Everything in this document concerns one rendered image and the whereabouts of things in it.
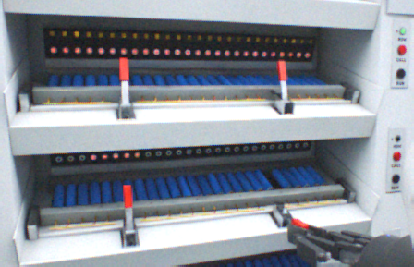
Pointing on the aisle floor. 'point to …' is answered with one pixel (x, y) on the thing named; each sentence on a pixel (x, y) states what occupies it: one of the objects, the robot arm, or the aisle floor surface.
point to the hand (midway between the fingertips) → (306, 236)
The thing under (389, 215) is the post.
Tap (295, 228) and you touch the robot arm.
